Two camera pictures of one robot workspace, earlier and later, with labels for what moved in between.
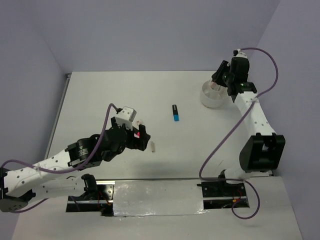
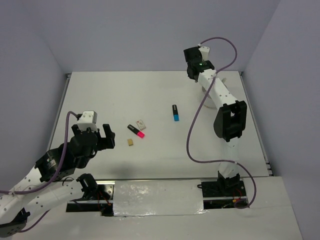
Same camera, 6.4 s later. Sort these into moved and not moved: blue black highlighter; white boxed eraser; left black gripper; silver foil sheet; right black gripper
Moved: left black gripper; right black gripper
Not moved: blue black highlighter; silver foil sheet; white boxed eraser
